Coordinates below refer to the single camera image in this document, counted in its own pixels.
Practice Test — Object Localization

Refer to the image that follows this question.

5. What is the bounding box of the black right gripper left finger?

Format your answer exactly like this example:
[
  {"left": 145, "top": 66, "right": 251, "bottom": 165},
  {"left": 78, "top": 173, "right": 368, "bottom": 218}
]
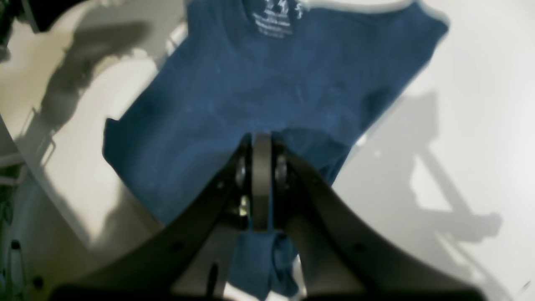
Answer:
[{"left": 50, "top": 133, "right": 273, "bottom": 301}]

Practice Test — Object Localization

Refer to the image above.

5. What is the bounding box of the blue T-shirt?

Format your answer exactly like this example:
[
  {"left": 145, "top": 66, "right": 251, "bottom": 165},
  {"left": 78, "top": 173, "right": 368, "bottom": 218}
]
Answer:
[{"left": 102, "top": 0, "right": 450, "bottom": 301}]

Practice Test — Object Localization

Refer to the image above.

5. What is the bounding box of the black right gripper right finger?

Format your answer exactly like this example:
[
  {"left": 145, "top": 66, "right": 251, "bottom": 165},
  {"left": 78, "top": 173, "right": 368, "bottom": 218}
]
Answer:
[{"left": 272, "top": 137, "right": 485, "bottom": 301}]

